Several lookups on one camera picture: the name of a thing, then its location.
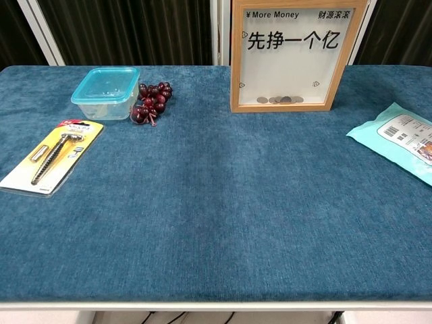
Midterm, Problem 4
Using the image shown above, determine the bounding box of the bunch of purple grapes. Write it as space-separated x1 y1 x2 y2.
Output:
130 81 173 128

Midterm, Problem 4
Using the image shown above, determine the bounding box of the clear container with blue lid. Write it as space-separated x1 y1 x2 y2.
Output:
70 67 141 122

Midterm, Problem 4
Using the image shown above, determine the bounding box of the white table frame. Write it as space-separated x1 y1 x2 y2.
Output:
0 300 432 324

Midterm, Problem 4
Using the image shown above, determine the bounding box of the razor in yellow blister pack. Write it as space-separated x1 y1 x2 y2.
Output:
0 118 105 199

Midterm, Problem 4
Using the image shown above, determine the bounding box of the wooden glass-front money box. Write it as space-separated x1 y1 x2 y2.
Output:
229 0 369 113

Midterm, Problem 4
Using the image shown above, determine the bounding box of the white partition post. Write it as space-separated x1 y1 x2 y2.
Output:
346 0 377 65
16 0 65 67
209 0 234 67

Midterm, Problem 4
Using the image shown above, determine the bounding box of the blue table cloth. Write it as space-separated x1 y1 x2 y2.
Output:
0 65 432 303

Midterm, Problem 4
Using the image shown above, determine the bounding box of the teal wet wipes pack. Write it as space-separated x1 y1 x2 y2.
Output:
346 102 432 188

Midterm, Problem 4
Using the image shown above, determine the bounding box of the dark curtain panel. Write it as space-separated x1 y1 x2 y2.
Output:
0 0 47 68
352 0 432 65
36 0 214 67

